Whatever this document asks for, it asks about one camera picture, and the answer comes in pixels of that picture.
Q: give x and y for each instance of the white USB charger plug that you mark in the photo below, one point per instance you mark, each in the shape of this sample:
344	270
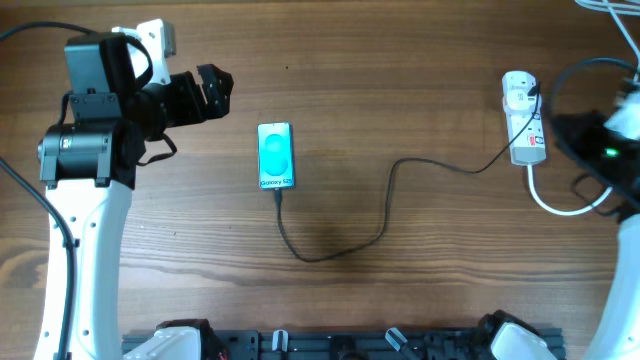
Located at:
521	100

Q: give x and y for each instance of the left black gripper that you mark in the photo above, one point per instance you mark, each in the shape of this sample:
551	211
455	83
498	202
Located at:
217	98

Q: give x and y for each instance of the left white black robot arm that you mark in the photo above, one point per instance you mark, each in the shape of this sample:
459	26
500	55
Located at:
88	167

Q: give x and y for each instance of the blue screen Galaxy smartphone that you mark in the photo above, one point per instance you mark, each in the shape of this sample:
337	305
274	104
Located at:
276	159

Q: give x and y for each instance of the white power strip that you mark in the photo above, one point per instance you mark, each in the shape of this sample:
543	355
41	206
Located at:
527	145

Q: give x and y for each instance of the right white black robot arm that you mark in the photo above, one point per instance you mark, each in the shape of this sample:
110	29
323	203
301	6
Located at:
608	149

